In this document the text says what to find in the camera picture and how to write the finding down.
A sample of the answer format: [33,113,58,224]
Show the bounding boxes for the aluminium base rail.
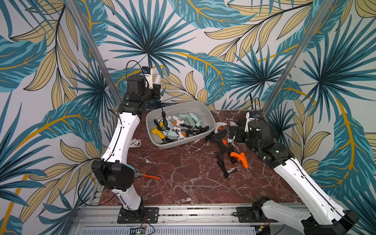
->
[67,204,318,235]

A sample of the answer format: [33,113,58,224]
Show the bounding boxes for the black bundled power cable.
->
[214,145,240,179]

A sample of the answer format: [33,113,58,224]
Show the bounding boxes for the white switch glue gun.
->
[171,115,185,127]

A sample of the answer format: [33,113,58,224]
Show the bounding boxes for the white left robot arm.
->
[92,67,161,222]

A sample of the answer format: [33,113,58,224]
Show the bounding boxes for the grey plastic storage box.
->
[146,101,215,149]

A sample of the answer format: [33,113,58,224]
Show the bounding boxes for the yellow glue gun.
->
[152,122,165,140]

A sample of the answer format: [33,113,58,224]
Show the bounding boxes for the white labelled mini glue gun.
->
[174,125,186,140]

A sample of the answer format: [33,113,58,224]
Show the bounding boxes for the orange glue gun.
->
[230,152,249,168]

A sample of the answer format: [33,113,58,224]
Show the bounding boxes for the black orange-trigger glue gun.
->
[210,129,227,148]

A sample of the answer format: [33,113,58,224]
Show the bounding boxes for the orange handled pliers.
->
[135,172,161,180]

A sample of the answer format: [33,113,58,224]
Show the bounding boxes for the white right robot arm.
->
[229,117,359,235]

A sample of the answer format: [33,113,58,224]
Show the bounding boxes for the mint green glue gun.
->
[179,113,194,126]

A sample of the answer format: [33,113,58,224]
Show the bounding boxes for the light blue glue gun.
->
[163,130,179,142]
[189,113,202,127]

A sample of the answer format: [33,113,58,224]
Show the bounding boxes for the small white orange-trigger glue gun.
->
[214,122,227,134]

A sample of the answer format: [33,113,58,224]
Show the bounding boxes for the black plastic tool case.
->
[237,112,271,132]

